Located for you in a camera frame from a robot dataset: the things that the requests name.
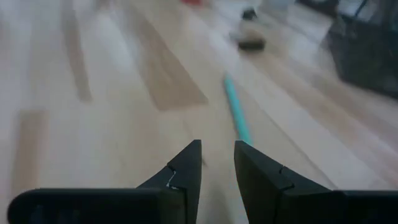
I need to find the small black binder clip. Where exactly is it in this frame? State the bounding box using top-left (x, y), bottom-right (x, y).
top-left (238, 29), bottom-right (267, 52)

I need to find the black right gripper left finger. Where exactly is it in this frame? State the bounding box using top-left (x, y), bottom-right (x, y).
top-left (7, 139), bottom-right (203, 224)

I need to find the black mesh desk organizer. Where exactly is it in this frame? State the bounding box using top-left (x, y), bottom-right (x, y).
top-left (325, 0), bottom-right (398, 100)

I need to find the thin teal pencil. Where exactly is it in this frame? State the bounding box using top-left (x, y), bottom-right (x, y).
top-left (223, 73), bottom-right (253, 147)

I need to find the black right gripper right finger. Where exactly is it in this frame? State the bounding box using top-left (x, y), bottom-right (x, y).
top-left (234, 140), bottom-right (398, 224)

